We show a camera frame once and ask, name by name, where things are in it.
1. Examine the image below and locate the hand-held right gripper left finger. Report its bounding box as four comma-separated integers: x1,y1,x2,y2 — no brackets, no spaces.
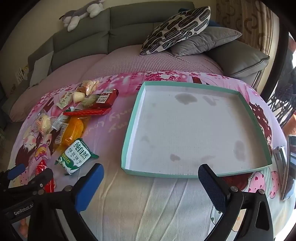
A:
28,163,105,241

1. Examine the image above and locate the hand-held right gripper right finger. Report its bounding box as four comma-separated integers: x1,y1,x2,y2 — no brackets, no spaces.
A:
198,164,275,241

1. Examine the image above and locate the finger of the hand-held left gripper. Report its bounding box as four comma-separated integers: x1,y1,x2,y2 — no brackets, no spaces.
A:
0,164,26,186
2,168,54,197

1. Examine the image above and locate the small red patterned packet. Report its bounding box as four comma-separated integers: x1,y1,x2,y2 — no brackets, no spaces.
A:
35,159,56,194

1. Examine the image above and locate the green biscuit packet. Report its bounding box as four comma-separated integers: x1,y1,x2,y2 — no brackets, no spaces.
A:
55,138,99,176

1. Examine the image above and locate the white bun packet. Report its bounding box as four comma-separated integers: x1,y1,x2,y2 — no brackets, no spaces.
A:
35,111,57,134

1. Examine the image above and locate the orange cake packet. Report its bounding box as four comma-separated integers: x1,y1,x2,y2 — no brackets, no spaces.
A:
54,116,91,152

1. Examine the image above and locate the teal cardboard box lid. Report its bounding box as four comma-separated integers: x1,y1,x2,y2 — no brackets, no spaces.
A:
121,81,273,179

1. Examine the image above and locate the long red wafer packet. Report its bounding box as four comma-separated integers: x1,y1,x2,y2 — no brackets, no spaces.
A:
62,108,112,116

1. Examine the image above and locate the clear green cracker packet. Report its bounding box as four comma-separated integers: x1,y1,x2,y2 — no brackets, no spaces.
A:
81,94,100,107

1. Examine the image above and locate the pale jelly cup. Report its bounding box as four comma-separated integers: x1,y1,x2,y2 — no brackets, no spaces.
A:
73,91,86,103

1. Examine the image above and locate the red packet with white label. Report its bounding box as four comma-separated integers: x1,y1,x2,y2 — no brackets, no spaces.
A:
91,89,119,109

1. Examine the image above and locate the pink printed blanket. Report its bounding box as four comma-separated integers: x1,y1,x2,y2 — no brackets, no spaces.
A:
8,71,288,241

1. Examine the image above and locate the cream tea snack packet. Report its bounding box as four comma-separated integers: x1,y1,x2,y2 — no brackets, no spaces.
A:
54,91,75,109

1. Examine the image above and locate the smartphone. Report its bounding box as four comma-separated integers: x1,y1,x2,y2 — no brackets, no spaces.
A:
281,135,296,201

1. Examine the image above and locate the pink sofa seat cover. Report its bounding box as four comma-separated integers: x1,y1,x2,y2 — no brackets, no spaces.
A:
9,54,109,122
80,50,223,80

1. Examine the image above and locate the small white rack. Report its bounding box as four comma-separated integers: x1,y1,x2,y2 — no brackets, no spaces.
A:
15,66,29,84

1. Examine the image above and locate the clear bread packet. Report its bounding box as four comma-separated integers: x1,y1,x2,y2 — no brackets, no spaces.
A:
77,79,100,95

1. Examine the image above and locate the black folding chair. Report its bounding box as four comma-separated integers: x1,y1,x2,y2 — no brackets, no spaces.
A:
268,81,296,128

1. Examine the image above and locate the light grey cushion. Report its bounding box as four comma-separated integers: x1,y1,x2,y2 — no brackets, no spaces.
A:
29,51,54,87

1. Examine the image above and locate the grey sofa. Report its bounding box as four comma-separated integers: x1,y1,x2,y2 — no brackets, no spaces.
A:
0,1,271,130

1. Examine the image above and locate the grey pillow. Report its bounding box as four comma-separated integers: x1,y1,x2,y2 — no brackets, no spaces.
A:
170,27,243,57

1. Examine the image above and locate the black white patterned pillow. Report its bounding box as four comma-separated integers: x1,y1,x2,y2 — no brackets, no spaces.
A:
139,6,211,55

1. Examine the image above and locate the grey white plush toy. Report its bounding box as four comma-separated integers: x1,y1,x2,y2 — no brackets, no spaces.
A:
59,0,105,32

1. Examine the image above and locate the beige patterned curtain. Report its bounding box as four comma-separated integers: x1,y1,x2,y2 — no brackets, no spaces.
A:
216,0,285,56

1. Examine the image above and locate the dark door frame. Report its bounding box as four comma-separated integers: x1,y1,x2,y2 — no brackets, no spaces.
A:
260,14,292,102

